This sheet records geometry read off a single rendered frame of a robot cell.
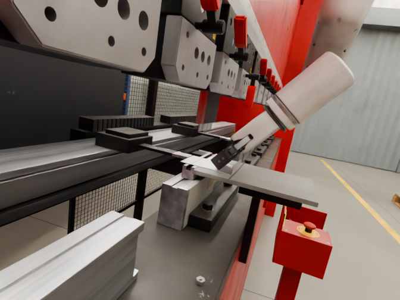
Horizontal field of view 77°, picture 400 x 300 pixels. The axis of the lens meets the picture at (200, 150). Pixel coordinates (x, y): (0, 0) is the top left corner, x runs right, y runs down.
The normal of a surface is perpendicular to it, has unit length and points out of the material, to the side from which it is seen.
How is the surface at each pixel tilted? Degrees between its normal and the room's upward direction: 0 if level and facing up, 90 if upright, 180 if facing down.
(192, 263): 0
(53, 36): 90
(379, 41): 90
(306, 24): 90
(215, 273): 0
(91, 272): 90
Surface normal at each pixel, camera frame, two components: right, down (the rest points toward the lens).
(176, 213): -0.34, 0.14
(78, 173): 0.93, 0.22
